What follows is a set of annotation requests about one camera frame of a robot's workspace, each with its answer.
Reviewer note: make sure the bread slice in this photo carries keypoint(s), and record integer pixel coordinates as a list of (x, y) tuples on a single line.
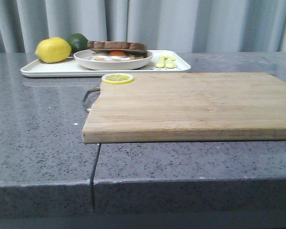
[(138, 55), (114, 45)]

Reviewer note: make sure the fried egg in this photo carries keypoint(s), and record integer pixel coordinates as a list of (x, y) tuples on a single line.
[(112, 56)]

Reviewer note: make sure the white round plate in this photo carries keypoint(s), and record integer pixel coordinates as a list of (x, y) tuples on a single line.
[(109, 65)]

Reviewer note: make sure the white bear tray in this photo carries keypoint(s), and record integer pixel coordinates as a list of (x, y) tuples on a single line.
[(72, 67)]

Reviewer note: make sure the lemon slice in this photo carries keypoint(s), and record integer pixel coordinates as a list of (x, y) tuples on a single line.
[(117, 78)]

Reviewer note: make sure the yellow plastic fork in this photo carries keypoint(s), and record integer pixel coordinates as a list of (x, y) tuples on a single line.
[(161, 61)]

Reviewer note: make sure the yellow plastic knife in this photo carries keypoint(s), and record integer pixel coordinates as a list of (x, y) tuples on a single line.
[(169, 62)]

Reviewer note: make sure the wooden cutting board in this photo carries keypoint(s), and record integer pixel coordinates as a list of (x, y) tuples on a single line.
[(161, 107)]

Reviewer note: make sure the green lime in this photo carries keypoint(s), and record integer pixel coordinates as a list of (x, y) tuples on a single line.
[(78, 42)]

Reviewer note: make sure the yellow lemon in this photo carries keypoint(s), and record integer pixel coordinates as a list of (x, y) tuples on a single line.
[(53, 50)]

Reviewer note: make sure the grey pleated curtain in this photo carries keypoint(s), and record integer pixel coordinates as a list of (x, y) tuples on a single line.
[(178, 25)]

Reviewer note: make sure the metal cutting board handle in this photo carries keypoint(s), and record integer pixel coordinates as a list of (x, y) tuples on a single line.
[(95, 89)]

